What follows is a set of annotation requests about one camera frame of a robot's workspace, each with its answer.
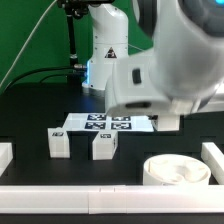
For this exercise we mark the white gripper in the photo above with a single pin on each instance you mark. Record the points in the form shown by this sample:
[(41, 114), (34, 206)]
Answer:
[(215, 103)]

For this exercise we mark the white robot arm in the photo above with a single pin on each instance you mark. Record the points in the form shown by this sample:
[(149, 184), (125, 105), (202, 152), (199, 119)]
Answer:
[(181, 74)]

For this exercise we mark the white marker board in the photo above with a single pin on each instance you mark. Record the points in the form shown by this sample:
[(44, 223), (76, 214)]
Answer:
[(100, 121)]

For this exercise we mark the white right fence rail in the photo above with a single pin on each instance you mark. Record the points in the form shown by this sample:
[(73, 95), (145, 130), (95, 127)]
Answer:
[(214, 159)]

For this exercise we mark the white fence rail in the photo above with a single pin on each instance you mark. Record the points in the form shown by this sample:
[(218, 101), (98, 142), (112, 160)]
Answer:
[(214, 159), (6, 156), (111, 199)]

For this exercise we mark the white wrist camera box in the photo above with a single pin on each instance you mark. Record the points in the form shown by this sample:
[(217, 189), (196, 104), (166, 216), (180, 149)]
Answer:
[(130, 92)]

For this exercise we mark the black camera stand pole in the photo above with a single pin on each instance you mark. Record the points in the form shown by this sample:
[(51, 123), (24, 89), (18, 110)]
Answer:
[(74, 9)]

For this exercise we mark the white front fence rail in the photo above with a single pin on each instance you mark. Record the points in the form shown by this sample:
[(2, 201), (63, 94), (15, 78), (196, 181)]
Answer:
[(111, 199)]

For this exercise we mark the white left fence rail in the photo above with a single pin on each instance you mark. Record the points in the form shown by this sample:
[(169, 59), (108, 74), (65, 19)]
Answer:
[(6, 156)]

